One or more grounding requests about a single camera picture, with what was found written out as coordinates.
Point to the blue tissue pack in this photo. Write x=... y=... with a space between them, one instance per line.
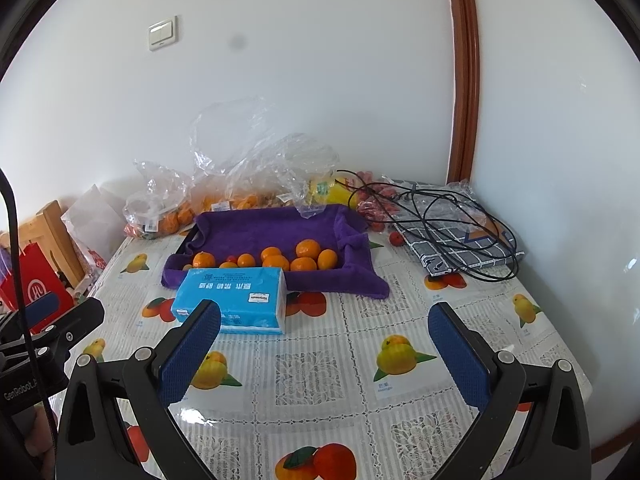
x=235 y=295

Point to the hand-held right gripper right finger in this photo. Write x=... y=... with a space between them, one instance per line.
x=457 y=355

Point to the small clear bag of tangerines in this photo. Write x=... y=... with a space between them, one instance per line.
x=157 y=210

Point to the large tangerine with green stem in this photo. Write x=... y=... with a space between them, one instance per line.
x=307 y=248

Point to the loose red tomato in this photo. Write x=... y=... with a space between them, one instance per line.
x=396 y=238

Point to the black tray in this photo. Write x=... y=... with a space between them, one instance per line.
x=187 y=240

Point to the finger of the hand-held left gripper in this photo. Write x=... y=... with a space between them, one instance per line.
x=80 y=317
x=42 y=310

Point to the large clear bag of tangerines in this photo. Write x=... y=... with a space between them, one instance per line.
x=225 y=160

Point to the white plastic bag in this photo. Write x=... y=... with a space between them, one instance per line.
x=90 y=215

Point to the brown wooden door frame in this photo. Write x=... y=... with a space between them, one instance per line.
x=465 y=85

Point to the white light switch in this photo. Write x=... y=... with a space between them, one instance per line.
x=162 y=33

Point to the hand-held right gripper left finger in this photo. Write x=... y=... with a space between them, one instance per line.
x=192 y=350

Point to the yellow pomelo in net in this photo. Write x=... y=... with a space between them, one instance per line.
x=340 y=192

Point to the bag of red cherry tomatoes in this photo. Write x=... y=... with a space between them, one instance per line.
x=372 y=207

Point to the grey checked cloth in plastic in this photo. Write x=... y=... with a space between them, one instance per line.
x=450 y=252

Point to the purple towel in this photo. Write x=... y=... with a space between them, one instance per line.
x=260 y=225

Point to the person's left hand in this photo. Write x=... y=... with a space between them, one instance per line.
x=42 y=432

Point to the wooden chair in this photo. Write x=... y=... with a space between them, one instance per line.
x=50 y=220

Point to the red paper bag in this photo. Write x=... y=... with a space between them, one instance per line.
x=35 y=285

